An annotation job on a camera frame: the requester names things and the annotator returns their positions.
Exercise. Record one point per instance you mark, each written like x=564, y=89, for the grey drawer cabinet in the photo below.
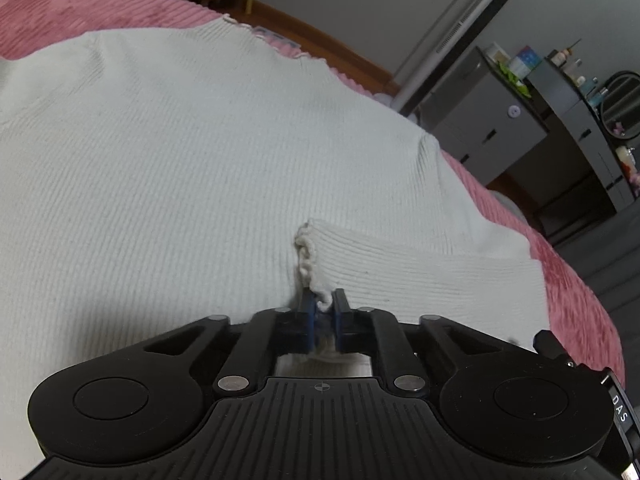
x=480, y=120

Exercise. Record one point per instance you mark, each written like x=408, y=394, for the black dressing table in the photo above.
x=571, y=178

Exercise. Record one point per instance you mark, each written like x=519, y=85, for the white ribbed knit sweater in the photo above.
x=154, y=176

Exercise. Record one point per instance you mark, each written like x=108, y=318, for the pink corduroy bed blanket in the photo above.
x=577, y=318

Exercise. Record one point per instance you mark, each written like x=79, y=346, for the white standing air conditioner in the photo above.
x=436, y=63

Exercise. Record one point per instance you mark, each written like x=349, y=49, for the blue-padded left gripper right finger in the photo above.
x=377, y=334

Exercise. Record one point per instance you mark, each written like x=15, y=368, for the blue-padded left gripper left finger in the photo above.
x=256, y=346

